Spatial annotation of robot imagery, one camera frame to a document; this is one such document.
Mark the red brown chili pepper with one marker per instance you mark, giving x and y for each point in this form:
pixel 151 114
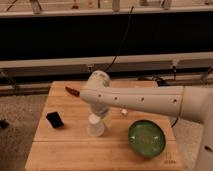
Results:
pixel 73 92

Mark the white plastic bottle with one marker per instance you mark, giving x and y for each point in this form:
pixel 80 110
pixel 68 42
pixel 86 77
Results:
pixel 124 112

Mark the black eraser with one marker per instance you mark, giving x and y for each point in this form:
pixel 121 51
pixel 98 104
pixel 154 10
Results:
pixel 54 119

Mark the green bowl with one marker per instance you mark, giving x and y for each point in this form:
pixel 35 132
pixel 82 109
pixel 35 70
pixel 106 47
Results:
pixel 146 138

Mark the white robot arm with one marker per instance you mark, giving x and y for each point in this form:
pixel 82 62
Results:
pixel 194 104

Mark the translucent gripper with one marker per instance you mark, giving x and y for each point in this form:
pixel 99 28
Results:
pixel 107 120

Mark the black object on floor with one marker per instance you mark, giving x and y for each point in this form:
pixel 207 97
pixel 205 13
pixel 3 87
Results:
pixel 3 124

